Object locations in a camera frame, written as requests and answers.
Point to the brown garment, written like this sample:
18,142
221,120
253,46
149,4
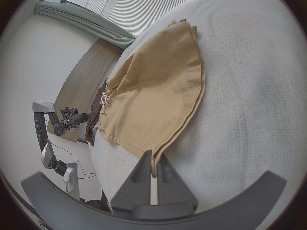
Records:
96,109

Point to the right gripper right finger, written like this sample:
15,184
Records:
175,188

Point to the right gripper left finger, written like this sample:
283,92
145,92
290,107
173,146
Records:
136,188

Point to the tan shorts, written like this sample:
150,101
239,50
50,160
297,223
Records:
156,92

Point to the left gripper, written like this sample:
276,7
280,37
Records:
78,119

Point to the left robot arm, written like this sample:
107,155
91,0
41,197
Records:
43,106

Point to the white garment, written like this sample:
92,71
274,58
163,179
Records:
95,132

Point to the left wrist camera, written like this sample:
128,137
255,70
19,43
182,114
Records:
74,111

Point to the black garment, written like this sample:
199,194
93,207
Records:
104,83

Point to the bed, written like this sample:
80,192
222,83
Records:
239,92

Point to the grey-green curtain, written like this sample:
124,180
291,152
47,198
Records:
84,18

